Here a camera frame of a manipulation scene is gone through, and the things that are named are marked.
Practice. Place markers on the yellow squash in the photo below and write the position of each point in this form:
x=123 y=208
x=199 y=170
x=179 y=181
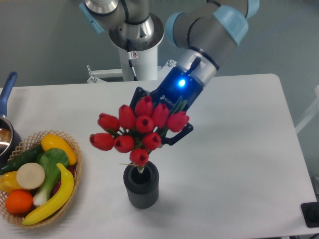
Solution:
x=50 y=141

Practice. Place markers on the yellow bell pepper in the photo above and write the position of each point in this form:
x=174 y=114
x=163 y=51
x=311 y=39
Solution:
x=8 y=182

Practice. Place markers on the beige round disc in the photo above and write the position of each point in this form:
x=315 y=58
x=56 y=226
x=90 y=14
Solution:
x=30 y=176

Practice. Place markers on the yellow banana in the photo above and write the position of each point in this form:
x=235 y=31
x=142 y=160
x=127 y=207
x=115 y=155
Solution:
x=56 y=202

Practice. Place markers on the white frame at right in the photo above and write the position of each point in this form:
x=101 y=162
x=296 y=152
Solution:
x=311 y=111

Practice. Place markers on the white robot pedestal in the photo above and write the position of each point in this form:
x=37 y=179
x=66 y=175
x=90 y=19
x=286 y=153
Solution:
x=135 y=65

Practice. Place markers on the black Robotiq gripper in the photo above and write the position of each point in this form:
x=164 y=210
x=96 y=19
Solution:
x=176 y=84

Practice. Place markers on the blue handled saucepan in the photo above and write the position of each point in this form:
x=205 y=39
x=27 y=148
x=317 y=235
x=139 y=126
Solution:
x=9 y=138

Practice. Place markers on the green bok choy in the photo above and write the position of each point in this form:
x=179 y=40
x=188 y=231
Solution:
x=48 y=160

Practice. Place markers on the orange fruit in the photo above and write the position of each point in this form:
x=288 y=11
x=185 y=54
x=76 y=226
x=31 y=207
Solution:
x=19 y=202

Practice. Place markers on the dark grey ribbed vase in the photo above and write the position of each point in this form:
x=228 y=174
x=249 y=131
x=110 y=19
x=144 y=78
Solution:
x=142 y=188

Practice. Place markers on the dark red vegetable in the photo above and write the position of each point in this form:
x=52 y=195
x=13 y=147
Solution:
x=57 y=186

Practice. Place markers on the red tulip bouquet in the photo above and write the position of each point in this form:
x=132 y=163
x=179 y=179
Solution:
x=139 y=130

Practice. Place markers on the black device at table edge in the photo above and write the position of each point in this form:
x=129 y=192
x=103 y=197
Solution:
x=310 y=213

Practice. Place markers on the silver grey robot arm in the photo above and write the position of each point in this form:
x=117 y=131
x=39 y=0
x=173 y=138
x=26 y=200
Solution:
x=209 y=35

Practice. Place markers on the green cucumber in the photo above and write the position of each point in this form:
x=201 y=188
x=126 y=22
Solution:
x=28 y=156

